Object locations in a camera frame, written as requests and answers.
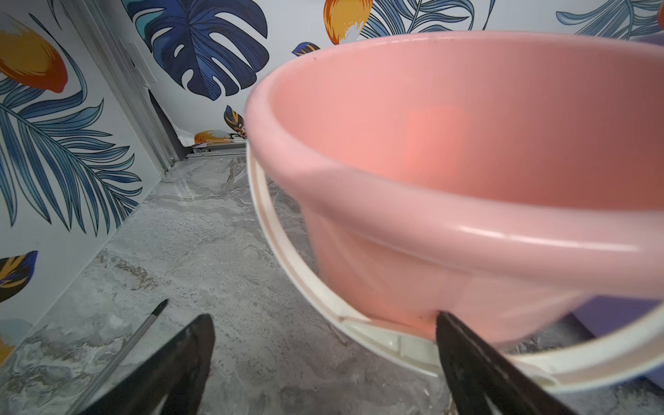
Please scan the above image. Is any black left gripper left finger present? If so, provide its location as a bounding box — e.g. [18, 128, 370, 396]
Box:
[82, 314, 215, 414]

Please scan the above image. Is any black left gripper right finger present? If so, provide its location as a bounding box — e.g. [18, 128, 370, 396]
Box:
[436, 311, 574, 415]

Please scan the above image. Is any pink plastic bucket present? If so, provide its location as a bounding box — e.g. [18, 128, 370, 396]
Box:
[246, 31, 663, 376]

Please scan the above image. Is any orange handled screwdriver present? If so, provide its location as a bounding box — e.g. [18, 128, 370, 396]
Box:
[66, 299, 169, 415]

